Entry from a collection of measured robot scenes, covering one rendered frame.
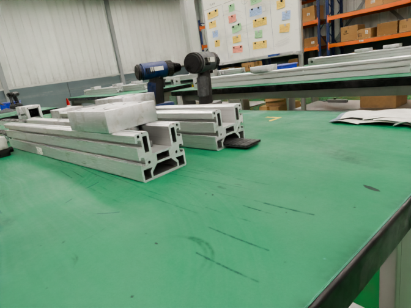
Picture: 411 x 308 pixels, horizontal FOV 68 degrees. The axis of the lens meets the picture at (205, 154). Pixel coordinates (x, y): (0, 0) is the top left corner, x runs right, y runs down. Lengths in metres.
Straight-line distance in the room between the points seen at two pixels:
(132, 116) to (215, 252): 0.35
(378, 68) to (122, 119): 1.60
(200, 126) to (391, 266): 0.51
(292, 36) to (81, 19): 10.55
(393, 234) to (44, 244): 0.39
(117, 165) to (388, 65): 1.61
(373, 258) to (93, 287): 0.26
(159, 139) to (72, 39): 12.50
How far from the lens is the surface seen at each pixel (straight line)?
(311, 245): 0.31
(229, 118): 0.69
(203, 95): 0.91
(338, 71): 2.02
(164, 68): 1.15
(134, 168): 0.53
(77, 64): 12.97
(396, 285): 0.83
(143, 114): 0.60
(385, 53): 4.03
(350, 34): 10.79
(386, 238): 0.36
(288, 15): 3.69
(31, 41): 12.64
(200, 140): 0.67
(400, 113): 0.78
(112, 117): 0.56
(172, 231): 0.36
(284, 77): 2.21
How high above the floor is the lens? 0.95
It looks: 16 degrees down
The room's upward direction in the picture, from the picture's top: 8 degrees counter-clockwise
